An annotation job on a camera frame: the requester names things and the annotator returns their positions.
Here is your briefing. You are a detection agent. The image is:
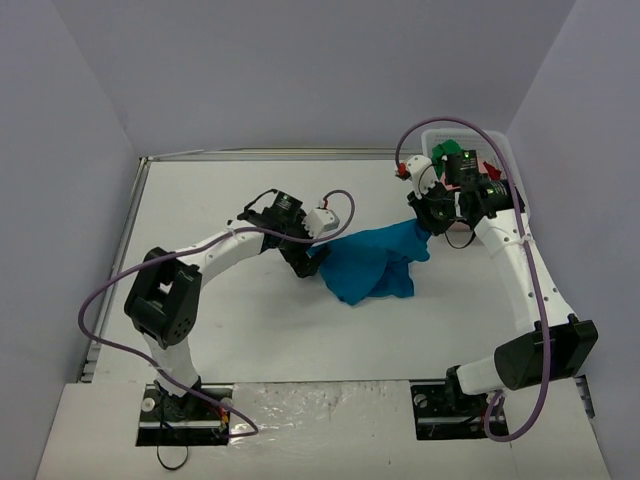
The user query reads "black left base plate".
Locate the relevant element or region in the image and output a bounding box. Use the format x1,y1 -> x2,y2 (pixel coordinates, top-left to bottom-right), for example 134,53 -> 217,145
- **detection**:
136,384 -> 230,447

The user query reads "red t shirt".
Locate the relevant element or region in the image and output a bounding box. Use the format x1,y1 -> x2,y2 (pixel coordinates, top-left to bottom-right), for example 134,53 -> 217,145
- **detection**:
482,161 -> 503,181

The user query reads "green t shirt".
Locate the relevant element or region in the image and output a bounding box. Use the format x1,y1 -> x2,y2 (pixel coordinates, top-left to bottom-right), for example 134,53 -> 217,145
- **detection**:
431,139 -> 462,178

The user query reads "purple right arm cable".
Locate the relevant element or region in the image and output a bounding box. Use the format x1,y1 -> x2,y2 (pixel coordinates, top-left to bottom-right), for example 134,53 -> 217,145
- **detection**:
395,116 -> 555,444

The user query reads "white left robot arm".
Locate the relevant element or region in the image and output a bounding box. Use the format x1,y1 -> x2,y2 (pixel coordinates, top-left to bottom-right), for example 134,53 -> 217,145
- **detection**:
124,189 -> 340,418

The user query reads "blue t shirt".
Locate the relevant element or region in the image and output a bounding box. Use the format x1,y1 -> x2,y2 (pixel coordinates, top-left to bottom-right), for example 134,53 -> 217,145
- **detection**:
319,220 -> 431,306

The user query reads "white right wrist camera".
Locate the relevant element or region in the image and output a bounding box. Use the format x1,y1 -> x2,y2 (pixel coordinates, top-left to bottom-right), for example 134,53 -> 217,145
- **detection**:
404,155 -> 439,199

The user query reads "pink t shirt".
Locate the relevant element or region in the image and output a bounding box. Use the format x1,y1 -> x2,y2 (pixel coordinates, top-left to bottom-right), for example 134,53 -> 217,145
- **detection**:
443,151 -> 487,192

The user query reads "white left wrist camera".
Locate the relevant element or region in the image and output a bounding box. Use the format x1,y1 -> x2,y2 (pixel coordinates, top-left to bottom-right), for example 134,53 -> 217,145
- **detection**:
302,208 -> 340,239

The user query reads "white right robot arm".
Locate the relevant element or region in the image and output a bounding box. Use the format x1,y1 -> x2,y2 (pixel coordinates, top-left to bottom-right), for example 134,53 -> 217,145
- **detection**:
397,150 -> 598,413

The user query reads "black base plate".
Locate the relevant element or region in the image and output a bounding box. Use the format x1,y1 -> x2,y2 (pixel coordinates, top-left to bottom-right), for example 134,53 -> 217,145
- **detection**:
410,380 -> 488,441
136,384 -> 230,447

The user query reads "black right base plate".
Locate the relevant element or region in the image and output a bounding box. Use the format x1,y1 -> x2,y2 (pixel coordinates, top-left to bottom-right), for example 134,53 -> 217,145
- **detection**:
410,380 -> 488,441

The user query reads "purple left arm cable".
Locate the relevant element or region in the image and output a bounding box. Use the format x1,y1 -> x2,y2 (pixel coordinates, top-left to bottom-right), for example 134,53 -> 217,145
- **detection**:
79,189 -> 357,441

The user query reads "thin black cable loop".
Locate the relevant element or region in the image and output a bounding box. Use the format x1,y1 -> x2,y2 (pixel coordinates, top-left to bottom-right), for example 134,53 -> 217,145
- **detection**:
155,419 -> 191,472

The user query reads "white plastic laundry basket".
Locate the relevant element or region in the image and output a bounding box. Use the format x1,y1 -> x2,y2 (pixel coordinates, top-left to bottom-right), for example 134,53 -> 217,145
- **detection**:
420,127 -> 529,213

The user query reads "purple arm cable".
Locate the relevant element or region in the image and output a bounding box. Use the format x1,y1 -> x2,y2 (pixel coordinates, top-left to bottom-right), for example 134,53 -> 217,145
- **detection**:
395,116 -> 555,444
79,189 -> 357,441

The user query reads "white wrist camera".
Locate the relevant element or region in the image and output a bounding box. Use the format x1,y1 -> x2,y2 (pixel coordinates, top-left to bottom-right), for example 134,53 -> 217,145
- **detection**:
302,208 -> 340,239
404,155 -> 439,199

